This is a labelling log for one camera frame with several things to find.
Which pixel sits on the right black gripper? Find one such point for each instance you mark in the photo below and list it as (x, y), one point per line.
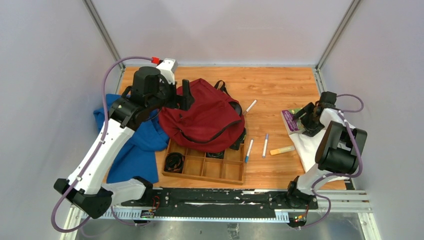
(311, 130)

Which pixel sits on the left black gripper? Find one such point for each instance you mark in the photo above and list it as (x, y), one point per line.
(178, 96)

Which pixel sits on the purple Treehouse book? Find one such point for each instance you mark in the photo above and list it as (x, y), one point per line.
(292, 126)

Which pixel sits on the red backpack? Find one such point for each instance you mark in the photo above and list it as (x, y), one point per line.
(214, 122)

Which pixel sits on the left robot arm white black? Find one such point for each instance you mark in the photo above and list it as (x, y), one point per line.
(85, 187)

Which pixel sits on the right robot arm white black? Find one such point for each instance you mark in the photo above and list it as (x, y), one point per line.
(324, 137)

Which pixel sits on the white paper towel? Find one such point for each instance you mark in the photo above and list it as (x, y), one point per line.
(307, 147)

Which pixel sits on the blue capped marker right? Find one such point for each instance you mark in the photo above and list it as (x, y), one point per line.
(265, 145)

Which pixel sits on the blue capped marker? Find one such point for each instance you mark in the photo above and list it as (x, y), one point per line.
(249, 149)
(265, 145)

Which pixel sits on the white marker near backpack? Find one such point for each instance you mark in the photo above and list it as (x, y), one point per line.
(250, 107)

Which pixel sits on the blue cloth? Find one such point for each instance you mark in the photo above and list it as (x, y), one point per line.
(137, 158)

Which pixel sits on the blue capped marker left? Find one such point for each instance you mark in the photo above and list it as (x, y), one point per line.
(249, 149)

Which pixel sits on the wooden compartment tray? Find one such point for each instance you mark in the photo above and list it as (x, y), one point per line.
(185, 163)

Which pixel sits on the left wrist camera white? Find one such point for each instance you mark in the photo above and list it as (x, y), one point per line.
(168, 68)

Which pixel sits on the coiled cable tray middle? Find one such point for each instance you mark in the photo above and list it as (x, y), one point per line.
(215, 155)

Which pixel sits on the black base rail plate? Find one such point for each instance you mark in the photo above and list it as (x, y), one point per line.
(217, 203)

